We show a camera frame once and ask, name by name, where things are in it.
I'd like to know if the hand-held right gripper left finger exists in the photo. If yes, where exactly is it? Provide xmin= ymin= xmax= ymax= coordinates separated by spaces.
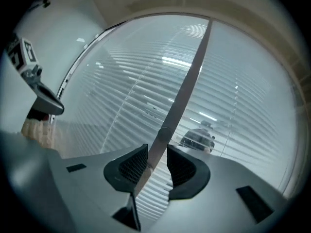
xmin=0 ymin=131 xmax=149 ymax=233

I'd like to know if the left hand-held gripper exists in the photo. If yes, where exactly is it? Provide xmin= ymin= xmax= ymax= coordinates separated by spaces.
xmin=6 ymin=37 xmax=64 ymax=116

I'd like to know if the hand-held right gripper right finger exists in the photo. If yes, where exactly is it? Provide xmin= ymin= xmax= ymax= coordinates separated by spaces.
xmin=145 ymin=145 xmax=290 ymax=233

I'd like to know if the grey metal window mullion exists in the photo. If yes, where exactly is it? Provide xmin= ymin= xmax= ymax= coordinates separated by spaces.
xmin=132 ymin=19 xmax=214 ymax=201

